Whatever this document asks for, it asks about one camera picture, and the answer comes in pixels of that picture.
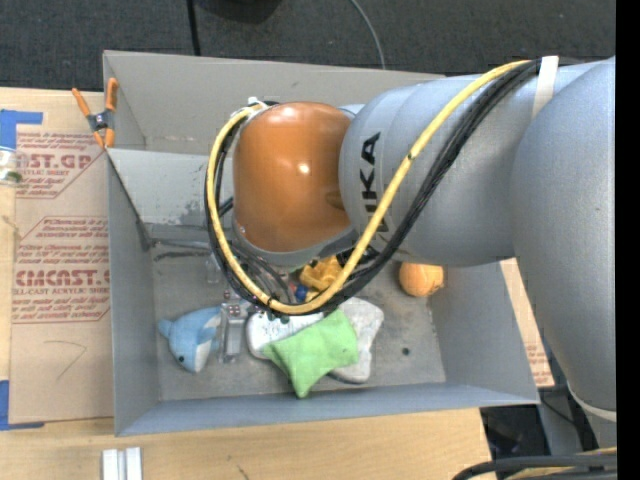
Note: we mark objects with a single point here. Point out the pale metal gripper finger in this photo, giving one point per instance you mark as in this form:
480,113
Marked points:
213,270
232,333

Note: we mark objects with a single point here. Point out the small blue object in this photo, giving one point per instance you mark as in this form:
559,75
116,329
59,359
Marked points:
300,293

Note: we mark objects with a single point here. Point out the blue toy dolphin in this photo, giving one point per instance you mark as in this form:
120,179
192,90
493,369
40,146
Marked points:
192,335

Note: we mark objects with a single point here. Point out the yellow toy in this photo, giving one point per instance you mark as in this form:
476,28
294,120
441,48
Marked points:
322,272

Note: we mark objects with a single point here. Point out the green cloth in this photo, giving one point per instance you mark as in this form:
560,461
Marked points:
312,350

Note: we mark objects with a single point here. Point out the white cloth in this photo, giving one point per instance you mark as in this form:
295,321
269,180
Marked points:
367,320

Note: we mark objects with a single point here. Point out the orange ball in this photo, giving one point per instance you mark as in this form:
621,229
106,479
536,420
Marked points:
420,279

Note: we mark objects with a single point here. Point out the brown cardboard board, red print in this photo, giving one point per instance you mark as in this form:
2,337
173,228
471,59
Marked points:
60,358

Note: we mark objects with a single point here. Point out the grey metal bin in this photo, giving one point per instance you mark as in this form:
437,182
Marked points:
450,363

